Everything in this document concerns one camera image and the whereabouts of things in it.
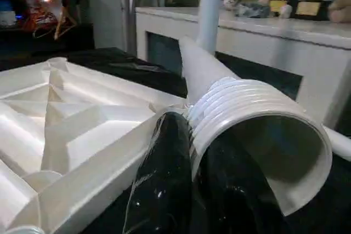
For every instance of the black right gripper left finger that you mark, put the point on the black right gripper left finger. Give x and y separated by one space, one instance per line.
164 179

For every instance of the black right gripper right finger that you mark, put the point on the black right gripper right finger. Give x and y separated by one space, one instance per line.
230 212

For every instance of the white plastic table top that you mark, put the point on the white plastic table top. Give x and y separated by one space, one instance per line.
82 135

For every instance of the black work surface mat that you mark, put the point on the black work surface mat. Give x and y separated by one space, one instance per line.
126 72

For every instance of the white glass-door cabinet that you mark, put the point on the white glass-door cabinet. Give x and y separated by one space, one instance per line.
307 53

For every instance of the small grey cabinet ornament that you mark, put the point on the small grey cabinet ornament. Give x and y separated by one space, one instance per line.
253 10

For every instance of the blue electronic box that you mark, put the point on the blue electronic box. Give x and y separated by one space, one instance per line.
6 13

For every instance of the brown teddy bear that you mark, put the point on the brown teddy bear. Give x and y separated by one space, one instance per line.
343 6

